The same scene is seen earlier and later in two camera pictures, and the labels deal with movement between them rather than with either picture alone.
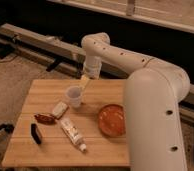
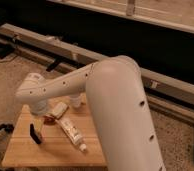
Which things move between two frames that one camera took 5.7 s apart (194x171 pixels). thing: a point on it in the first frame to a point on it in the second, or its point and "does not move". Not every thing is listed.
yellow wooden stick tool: (84, 78) to (37, 124)
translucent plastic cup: (74, 94) does not move
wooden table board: (59, 126) does not move
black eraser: (34, 133) does not move
